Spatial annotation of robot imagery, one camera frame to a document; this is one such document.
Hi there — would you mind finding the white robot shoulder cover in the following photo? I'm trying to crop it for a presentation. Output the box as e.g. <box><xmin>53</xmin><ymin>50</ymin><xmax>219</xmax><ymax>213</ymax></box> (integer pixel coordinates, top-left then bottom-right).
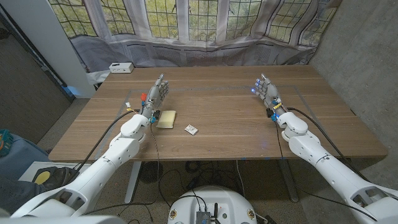
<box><xmin>0</xmin><ymin>215</ymin><xmax>127</xmax><ymax>224</ymax></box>

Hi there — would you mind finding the black yellow foot pedal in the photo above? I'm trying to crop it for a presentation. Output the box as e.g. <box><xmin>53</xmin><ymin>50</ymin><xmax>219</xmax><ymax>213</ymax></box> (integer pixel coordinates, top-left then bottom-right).
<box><xmin>32</xmin><ymin>167</ymin><xmax>54</xmax><ymax>187</ymax></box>

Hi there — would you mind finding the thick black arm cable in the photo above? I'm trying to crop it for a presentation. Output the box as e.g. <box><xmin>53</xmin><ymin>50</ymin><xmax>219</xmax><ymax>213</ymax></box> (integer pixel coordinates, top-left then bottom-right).
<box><xmin>74</xmin><ymin>109</ymin><xmax>141</xmax><ymax>172</ymax></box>
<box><xmin>285</xmin><ymin>107</ymin><xmax>371</xmax><ymax>183</ymax></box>

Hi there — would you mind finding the white table leg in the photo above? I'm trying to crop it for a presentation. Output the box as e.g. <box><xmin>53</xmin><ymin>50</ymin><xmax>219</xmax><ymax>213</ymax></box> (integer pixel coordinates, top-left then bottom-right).
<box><xmin>124</xmin><ymin>161</ymin><xmax>142</xmax><ymax>205</ymax></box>

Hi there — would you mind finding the dark trouser leg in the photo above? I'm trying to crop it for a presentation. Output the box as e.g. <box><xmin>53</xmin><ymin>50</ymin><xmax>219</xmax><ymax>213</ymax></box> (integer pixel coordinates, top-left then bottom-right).
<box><xmin>0</xmin><ymin>179</ymin><xmax>53</xmax><ymax>215</ymax></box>

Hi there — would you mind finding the thin braided arm cable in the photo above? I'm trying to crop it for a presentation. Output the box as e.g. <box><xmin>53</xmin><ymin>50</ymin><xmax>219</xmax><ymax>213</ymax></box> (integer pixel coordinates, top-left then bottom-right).
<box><xmin>82</xmin><ymin>123</ymin><xmax>165</xmax><ymax>217</ymax></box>
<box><xmin>273</xmin><ymin>120</ymin><xmax>379</xmax><ymax>222</ymax></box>

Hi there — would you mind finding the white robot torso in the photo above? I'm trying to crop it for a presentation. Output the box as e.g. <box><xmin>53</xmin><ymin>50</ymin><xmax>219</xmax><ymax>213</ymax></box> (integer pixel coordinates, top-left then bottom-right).
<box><xmin>167</xmin><ymin>185</ymin><xmax>258</xmax><ymax>224</ymax></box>

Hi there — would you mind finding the grey table leg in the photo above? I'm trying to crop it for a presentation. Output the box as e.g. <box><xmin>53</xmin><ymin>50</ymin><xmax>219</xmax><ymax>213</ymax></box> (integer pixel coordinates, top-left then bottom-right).
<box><xmin>277</xmin><ymin>159</ymin><xmax>300</xmax><ymax>203</ymax></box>

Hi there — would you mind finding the blue upholstered seat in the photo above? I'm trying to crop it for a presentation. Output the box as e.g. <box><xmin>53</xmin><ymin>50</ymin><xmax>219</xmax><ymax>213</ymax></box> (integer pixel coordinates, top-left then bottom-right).
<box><xmin>0</xmin><ymin>133</ymin><xmax>50</xmax><ymax>181</ymax></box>

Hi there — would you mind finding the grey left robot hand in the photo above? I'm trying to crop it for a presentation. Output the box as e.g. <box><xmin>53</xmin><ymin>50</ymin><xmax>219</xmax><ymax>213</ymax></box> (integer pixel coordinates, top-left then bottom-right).
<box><xmin>141</xmin><ymin>73</ymin><xmax>170</xmax><ymax>118</ymax></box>

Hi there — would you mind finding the white pillar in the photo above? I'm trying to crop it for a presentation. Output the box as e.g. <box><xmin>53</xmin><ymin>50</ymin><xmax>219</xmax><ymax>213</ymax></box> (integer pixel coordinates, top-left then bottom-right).
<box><xmin>0</xmin><ymin>0</ymin><xmax>96</xmax><ymax>99</ymax></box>

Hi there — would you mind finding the black floor cable bundle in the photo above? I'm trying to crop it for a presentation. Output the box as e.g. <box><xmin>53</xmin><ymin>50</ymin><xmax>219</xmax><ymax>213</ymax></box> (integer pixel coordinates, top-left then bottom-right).
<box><xmin>158</xmin><ymin>160</ymin><xmax>243</xmax><ymax>208</ymax></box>

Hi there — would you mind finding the white power strip box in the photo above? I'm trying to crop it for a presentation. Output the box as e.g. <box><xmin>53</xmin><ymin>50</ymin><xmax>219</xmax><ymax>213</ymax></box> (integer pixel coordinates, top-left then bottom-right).
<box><xmin>108</xmin><ymin>62</ymin><xmax>135</xmax><ymax>74</ymax></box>

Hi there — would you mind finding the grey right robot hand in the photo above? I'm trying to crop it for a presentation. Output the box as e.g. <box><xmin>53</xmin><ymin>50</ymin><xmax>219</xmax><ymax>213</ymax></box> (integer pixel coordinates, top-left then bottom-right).
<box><xmin>251</xmin><ymin>73</ymin><xmax>287</xmax><ymax>118</ymax></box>

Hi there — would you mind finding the yellow sponge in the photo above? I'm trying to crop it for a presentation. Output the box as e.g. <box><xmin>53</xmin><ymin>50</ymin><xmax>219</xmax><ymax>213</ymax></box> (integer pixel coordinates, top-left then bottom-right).
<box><xmin>155</xmin><ymin>110</ymin><xmax>177</xmax><ymax>129</ymax></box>

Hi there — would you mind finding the grey metal module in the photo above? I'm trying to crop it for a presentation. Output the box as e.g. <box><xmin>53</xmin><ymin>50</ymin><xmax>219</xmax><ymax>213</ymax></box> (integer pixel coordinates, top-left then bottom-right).
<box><xmin>195</xmin><ymin>210</ymin><xmax>211</xmax><ymax>224</ymax></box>

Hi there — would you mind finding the teal plastic object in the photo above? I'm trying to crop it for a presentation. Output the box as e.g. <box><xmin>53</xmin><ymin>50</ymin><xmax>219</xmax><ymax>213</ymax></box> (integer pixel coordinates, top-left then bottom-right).
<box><xmin>0</xmin><ymin>129</ymin><xmax>14</xmax><ymax>156</ymax></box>

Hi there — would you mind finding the black shoe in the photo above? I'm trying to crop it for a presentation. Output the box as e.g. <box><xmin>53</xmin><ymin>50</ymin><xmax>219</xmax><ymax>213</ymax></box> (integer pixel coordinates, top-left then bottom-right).
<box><xmin>46</xmin><ymin>166</ymin><xmax>79</xmax><ymax>187</ymax></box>

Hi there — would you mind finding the white floor cable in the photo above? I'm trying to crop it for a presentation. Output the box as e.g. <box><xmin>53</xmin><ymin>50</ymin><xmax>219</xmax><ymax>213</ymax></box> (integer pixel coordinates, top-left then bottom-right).
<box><xmin>235</xmin><ymin>160</ymin><xmax>246</xmax><ymax>198</ymax></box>

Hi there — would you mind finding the white floor platform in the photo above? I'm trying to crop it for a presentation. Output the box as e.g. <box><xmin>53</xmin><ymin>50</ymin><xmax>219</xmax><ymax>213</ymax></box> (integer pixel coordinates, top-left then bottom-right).
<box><xmin>18</xmin><ymin>161</ymin><xmax>91</xmax><ymax>183</ymax></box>

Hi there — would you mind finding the round black fan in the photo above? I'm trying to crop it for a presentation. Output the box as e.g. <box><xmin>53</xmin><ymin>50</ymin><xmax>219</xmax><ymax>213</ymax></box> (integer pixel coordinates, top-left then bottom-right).
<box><xmin>139</xmin><ymin>161</ymin><xmax>164</xmax><ymax>184</ymax></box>

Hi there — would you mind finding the white box of matches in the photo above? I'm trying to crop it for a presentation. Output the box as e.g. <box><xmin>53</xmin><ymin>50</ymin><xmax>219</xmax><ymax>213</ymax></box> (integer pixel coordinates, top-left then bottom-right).
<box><xmin>184</xmin><ymin>124</ymin><xmax>199</xmax><ymax>136</ymax></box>

